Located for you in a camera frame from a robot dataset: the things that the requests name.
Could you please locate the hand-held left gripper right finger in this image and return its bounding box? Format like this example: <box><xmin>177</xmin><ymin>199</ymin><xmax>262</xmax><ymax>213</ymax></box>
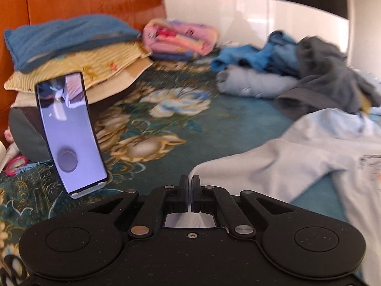
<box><xmin>192</xmin><ymin>175</ymin><xmax>291</xmax><ymax>239</ymax></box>

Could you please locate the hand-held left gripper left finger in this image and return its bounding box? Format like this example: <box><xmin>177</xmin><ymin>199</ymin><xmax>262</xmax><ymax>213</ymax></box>
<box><xmin>89</xmin><ymin>175</ymin><xmax>189</xmax><ymax>239</ymax></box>

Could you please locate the light blue shirt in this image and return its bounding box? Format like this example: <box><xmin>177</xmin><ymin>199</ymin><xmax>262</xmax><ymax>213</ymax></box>
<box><xmin>165</xmin><ymin>107</ymin><xmax>381</xmax><ymax>264</ymax></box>

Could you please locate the teal floral bed blanket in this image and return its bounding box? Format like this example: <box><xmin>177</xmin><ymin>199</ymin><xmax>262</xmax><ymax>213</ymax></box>
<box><xmin>0</xmin><ymin>49</ymin><xmax>362</xmax><ymax>277</ymax></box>

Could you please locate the white phone stand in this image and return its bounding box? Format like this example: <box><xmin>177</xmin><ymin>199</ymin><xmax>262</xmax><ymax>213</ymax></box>
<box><xmin>70</xmin><ymin>180</ymin><xmax>108</xmax><ymax>199</ymax></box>

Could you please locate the pale blue rolled garment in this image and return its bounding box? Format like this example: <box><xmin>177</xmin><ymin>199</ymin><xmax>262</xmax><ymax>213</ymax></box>
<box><xmin>216</xmin><ymin>66</ymin><xmax>300</xmax><ymax>99</ymax></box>

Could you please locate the smartphone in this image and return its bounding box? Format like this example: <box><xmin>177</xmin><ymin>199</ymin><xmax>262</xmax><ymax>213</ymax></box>
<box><xmin>35</xmin><ymin>71</ymin><xmax>108</xmax><ymax>195</ymax></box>

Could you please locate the beige pillow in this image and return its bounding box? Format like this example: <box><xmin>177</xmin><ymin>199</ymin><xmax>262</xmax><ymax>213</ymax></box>
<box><xmin>11</xmin><ymin>57</ymin><xmax>154</xmax><ymax>108</ymax></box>

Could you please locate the pink folded blanket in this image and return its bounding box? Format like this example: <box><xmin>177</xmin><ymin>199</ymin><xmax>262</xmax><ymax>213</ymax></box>
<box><xmin>142</xmin><ymin>18</ymin><xmax>221</xmax><ymax>61</ymax></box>

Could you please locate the yellow striped pillow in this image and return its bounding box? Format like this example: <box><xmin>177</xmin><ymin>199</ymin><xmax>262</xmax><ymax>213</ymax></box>
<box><xmin>4</xmin><ymin>40</ymin><xmax>152</xmax><ymax>92</ymax></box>

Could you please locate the dark grey cushion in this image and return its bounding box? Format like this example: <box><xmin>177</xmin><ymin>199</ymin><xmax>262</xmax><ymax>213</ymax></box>
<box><xmin>8</xmin><ymin>80</ymin><xmax>140</xmax><ymax>163</ymax></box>

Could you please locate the grey garment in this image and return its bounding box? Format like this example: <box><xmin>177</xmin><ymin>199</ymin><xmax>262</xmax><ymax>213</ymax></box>
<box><xmin>273</xmin><ymin>36</ymin><xmax>377</xmax><ymax>122</ymax></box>

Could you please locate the olive yellow garment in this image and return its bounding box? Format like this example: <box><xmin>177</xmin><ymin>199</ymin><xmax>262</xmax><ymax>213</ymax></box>
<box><xmin>359</xmin><ymin>91</ymin><xmax>372</xmax><ymax>115</ymax></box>

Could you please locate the blue pillow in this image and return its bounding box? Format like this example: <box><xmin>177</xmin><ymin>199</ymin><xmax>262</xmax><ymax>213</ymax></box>
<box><xmin>4</xmin><ymin>14</ymin><xmax>142</xmax><ymax>73</ymax></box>

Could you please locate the white and black wardrobe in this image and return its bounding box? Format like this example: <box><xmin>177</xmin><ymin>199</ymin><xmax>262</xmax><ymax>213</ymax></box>
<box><xmin>161</xmin><ymin>0</ymin><xmax>381</xmax><ymax>75</ymax></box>

